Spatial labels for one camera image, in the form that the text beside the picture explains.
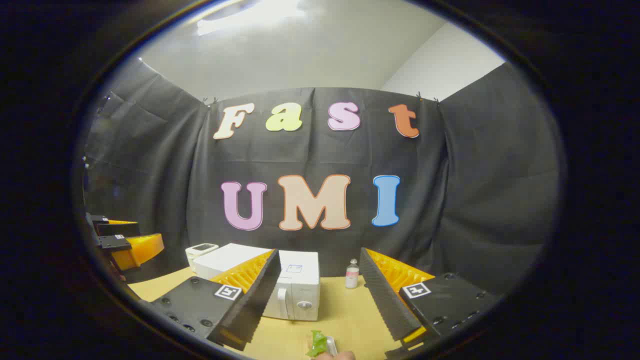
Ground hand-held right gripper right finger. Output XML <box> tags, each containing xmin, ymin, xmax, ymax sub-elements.
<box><xmin>358</xmin><ymin>247</ymin><xmax>503</xmax><ymax>360</ymax></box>

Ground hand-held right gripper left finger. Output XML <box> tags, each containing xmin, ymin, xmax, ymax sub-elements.
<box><xmin>149</xmin><ymin>248</ymin><xmax>282</xmax><ymax>352</ymax></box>

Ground white microwave oven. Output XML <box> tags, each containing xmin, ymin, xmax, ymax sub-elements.
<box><xmin>193</xmin><ymin>243</ymin><xmax>321</xmax><ymax>322</ymax></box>

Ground toast sandwich with lettuce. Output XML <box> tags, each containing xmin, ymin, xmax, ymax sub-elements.
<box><xmin>306</xmin><ymin>329</ymin><xmax>329</xmax><ymax>358</ymax></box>

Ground small glass bottle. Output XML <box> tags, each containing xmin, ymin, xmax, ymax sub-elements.
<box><xmin>345</xmin><ymin>258</ymin><xmax>360</xmax><ymax>290</ymax></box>

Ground white toaster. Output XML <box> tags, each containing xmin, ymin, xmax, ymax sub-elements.
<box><xmin>185</xmin><ymin>243</ymin><xmax>220</xmax><ymax>273</ymax></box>

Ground black backdrop cloth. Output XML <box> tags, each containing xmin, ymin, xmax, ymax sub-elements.
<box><xmin>82</xmin><ymin>57</ymin><xmax>561</xmax><ymax>296</ymax></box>

